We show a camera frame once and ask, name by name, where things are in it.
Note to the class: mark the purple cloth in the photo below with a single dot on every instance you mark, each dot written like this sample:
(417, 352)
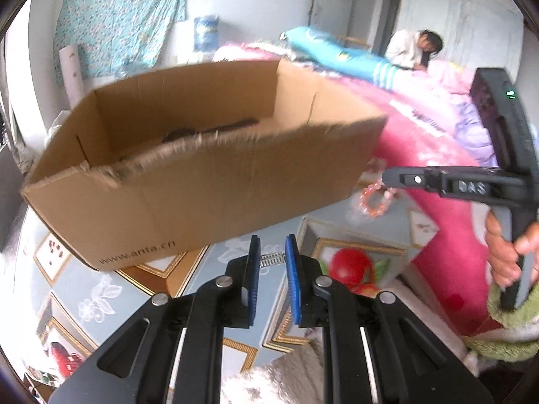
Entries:
(471, 134)

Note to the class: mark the pink blanket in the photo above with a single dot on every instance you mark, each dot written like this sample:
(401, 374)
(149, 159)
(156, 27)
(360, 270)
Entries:
(446, 235)

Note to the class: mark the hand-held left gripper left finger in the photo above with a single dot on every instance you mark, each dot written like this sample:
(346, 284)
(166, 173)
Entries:
(252, 282)

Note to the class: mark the teal floral cloth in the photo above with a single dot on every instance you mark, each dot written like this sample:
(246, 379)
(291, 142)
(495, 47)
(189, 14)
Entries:
(122, 21)

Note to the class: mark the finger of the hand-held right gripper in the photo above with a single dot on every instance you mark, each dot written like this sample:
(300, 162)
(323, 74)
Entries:
(414, 179)

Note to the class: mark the person's right hand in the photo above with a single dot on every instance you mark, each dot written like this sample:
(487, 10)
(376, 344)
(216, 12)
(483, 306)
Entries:
(499, 252)

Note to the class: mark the blue water jug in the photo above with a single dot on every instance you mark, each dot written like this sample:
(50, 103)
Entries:
(206, 31)

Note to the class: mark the brown cardboard box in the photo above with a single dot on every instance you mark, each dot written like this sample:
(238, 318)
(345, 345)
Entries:
(210, 202)

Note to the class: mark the grey door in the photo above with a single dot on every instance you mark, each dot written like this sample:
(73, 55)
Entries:
(374, 12)

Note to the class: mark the white wardrobe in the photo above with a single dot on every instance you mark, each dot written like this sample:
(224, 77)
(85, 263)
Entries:
(463, 21)

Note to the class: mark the blue pillow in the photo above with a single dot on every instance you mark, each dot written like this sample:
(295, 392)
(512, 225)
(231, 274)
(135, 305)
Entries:
(337, 52)

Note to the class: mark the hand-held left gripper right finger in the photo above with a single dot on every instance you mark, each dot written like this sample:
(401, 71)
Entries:
(292, 282)

